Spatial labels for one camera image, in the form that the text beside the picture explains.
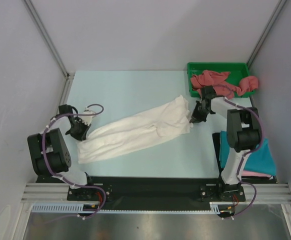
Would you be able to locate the aluminium frame post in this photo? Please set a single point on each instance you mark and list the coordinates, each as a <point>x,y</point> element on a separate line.
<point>266,31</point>
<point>33,13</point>

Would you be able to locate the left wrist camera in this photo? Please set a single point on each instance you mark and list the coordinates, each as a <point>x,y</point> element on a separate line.
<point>87,116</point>

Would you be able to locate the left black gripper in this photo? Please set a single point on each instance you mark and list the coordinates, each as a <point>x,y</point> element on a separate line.
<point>82,136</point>

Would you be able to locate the left aluminium frame post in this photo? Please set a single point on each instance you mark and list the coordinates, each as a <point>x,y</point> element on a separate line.
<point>33,13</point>

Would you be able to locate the green plastic bin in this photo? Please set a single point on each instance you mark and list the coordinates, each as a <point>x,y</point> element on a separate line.
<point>228,79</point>

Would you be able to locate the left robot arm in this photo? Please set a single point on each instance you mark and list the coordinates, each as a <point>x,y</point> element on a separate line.
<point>50,156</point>

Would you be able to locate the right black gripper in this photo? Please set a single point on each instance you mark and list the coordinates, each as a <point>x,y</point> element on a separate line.
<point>195,117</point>

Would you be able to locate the light blue cable duct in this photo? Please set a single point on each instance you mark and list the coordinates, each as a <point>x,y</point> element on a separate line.
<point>57,208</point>

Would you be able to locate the teal folded t-shirt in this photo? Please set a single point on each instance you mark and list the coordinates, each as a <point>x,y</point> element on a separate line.
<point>260,161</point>

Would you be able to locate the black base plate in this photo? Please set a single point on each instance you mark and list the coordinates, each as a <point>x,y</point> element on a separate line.
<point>155,194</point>

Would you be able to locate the white t-shirt with robot print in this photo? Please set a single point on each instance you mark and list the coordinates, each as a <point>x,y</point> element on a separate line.
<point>137,132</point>

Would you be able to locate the salmon red t-shirt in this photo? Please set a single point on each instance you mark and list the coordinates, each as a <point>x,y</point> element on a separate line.
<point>218,81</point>

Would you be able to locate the aluminium front rail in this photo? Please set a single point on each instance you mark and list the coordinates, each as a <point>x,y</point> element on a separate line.
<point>57,193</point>

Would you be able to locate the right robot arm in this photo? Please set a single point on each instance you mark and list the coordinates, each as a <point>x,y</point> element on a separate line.
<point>244,136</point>

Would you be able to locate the right aluminium frame post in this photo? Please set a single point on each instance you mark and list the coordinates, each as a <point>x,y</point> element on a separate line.
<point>266,31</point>

